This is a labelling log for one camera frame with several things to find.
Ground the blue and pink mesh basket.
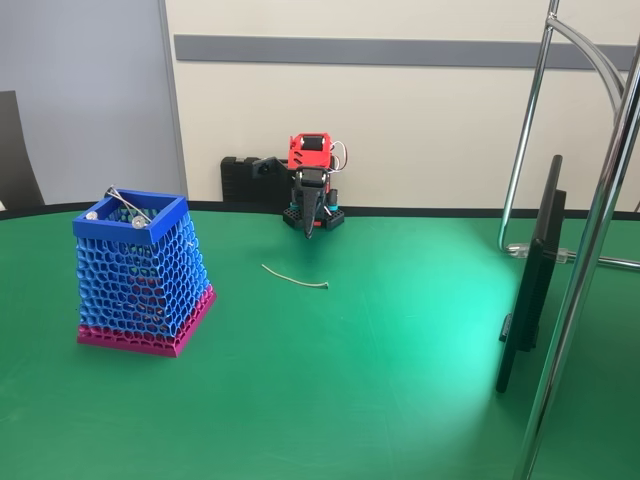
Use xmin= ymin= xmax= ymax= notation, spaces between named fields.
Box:
xmin=72 ymin=188 xmax=218 ymax=359

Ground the black plastic tool case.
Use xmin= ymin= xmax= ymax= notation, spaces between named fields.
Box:
xmin=220 ymin=155 xmax=294 ymax=204

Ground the clear plastic clamp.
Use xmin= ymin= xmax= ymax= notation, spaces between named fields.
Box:
xmin=505 ymin=242 xmax=576 ymax=264

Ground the black flat monitor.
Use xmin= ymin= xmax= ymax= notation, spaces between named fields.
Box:
xmin=494 ymin=154 xmax=569 ymax=396

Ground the red and white servo cable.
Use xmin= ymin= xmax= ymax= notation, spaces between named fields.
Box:
xmin=329 ymin=141 xmax=351 ymax=174

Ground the grey wall rail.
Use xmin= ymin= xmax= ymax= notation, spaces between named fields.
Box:
xmin=173 ymin=33 xmax=640 ymax=71

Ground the chrome tube frame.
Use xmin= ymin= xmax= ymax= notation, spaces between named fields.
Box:
xmin=497 ymin=0 xmax=640 ymax=480

